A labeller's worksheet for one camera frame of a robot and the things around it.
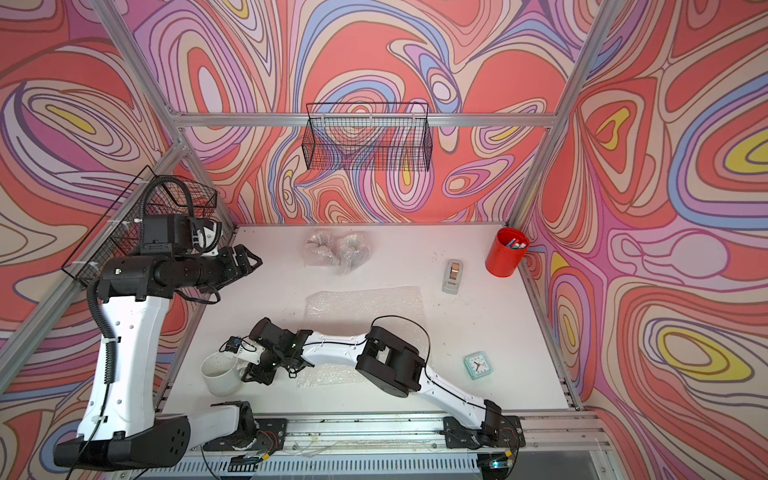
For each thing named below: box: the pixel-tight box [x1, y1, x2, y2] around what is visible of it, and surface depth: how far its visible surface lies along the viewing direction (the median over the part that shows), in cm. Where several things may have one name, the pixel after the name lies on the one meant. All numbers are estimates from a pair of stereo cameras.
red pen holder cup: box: [485, 227, 530, 278], surface depth 103 cm
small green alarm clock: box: [463, 351, 493, 381], surface depth 84 cm
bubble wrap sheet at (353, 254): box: [337, 232, 372, 277], surface depth 103 cm
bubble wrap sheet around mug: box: [302, 231, 341, 267], surface depth 104 cm
